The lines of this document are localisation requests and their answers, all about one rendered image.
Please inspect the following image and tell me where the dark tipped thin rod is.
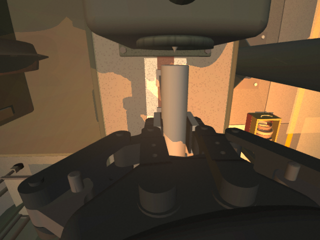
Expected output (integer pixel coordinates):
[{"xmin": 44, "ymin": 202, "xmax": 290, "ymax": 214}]
[{"xmin": 0, "ymin": 162, "xmax": 25, "ymax": 180}]

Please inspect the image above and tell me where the speckled beige upright panel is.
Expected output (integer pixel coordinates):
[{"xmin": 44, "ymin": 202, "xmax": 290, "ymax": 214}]
[{"xmin": 87, "ymin": 31, "xmax": 238, "ymax": 138}]

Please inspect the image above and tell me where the grey rounded machine body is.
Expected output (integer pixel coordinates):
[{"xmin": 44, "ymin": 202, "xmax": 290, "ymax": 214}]
[{"xmin": 82, "ymin": 0, "xmax": 272, "ymax": 49}]

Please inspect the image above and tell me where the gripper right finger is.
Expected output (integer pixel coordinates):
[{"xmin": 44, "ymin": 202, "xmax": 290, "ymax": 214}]
[{"xmin": 184, "ymin": 111, "xmax": 320, "ymax": 201}]

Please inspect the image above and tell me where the brown upright strip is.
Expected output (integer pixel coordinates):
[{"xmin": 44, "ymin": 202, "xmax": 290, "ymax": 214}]
[{"xmin": 156, "ymin": 56, "xmax": 176, "ymax": 70}]

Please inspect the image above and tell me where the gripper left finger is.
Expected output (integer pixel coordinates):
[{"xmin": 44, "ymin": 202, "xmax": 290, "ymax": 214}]
[{"xmin": 17, "ymin": 111, "xmax": 173, "ymax": 209}]

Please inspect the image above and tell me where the dark knurled round dial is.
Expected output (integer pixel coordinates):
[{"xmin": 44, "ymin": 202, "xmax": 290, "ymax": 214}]
[{"xmin": 135, "ymin": 34, "xmax": 216, "ymax": 50}]

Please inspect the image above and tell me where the yellow box with spring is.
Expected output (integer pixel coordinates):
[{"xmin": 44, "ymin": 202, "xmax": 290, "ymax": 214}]
[{"xmin": 244, "ymin": 111, "xmax": 283, "ymax": 143}]

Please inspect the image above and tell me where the dark pointed machine part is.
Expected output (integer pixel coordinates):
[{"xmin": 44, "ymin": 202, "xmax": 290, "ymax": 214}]
[{"xmin": 0, "ymin": 36, "xmax": 50, "ymax": 74}]

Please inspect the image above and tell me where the dark tapered post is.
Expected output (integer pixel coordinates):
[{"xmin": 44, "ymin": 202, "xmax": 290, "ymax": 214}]
[{"xmin": 234, "ymin": 39, "xmax": 320, "ymax": 90}]

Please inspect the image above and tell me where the grey pointer plate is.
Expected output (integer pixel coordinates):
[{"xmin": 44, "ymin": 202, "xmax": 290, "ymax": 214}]
[{"xmin": 119, "ymin": 44, "xmax": 213, "ymax": 58}]

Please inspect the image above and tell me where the grey cylindrical gauge blank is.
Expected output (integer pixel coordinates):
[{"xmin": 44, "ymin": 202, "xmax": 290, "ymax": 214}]
[{"xmin": 159, "ymin": 64, "xmax": 190, "ymax": 158}]

